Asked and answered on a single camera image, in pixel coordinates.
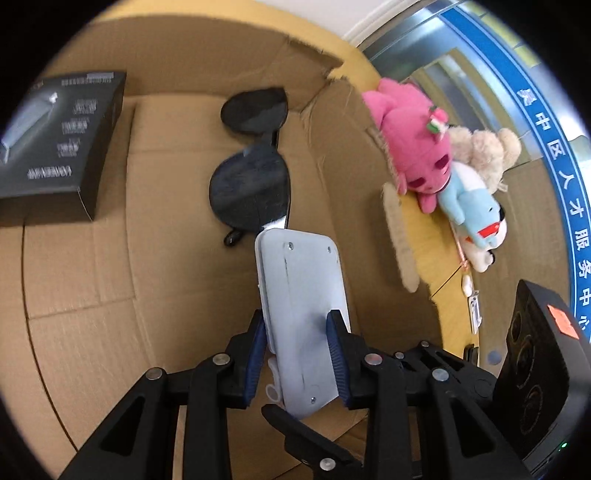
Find white plastic device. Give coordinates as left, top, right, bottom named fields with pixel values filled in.
left=255, top=228, right=352, bottom=421

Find black product box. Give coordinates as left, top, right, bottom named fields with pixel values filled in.
left=0, top=70, right=127, bottom=222

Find large cardboard box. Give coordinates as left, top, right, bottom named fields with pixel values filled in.
left=0, top=14, right=446, bottom=480

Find small white label tag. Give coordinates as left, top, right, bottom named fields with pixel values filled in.
left=467, top=293, right=482, bottom=335

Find blue and white plush dog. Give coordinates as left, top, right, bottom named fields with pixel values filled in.
left=436, top=161, right=509, bottom=273

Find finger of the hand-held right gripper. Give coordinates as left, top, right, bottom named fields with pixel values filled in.
left=394, top=340, right=499, bottom=403
left=261, top=404, right=365, bottom=480

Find blue banner strip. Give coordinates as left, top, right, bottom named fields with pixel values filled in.
left=438, top=7, right=591, bottom=342

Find black sunglasses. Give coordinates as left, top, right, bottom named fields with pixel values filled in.
left=209, top=86, right=293, bottom=247

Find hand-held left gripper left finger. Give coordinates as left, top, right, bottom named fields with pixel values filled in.
left=58, top=309, right=269, bottom=480

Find glass door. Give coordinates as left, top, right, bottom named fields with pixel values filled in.
left=358, top=0, right=591, bottom=324

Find beige teddy bear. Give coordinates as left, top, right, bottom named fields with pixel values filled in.
left=448, top=124, right=522, bottom=195

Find pink plush toy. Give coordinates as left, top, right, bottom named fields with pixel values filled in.
left=361, top=78, right=453, bottom=213

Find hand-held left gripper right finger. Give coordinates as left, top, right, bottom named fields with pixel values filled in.
left=324, top=310, right=534, bottom=480

